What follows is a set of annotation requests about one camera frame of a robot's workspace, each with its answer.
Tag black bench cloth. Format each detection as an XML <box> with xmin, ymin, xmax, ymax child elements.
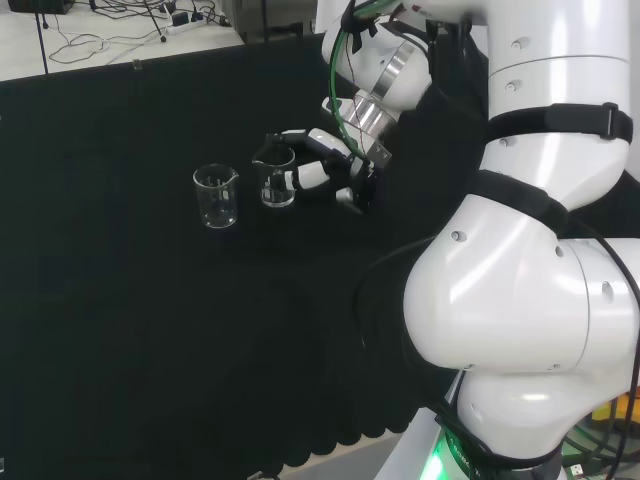
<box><xmin>0</xmin><ymin>32</ymin><xmax>491</xmax><ymax>480</ymax></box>

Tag black box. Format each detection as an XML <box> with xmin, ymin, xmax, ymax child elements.
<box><xmin>8</xmin><ymin>0</ymin><xmax>77</xmax><ymax>16</ymax></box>

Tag white power strip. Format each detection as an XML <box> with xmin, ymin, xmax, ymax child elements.
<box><xmin>166</xmin><ymin>18</ymin><xmax>207</xmax><ymax>36</ymax></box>

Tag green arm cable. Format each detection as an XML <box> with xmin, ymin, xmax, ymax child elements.
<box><xmin>325</xmin><ymin>0</ymin><xmax>384</xmax><ymax>172</ymax></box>

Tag clear glass beaker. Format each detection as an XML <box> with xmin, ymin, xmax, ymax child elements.
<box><xmin>192</xmin><ymin>163</ymin><xmax>240</xmax><ymax>230</ymax></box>
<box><xmin>251</xmin><ymin>146</ymin><xmax>298</xmax><ymax>208</ymax></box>

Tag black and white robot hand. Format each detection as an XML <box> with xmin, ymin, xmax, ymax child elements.
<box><xmin>261</xmin><ymin>127</ymin><xmax>395</xmax><ymax>217</ymax></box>

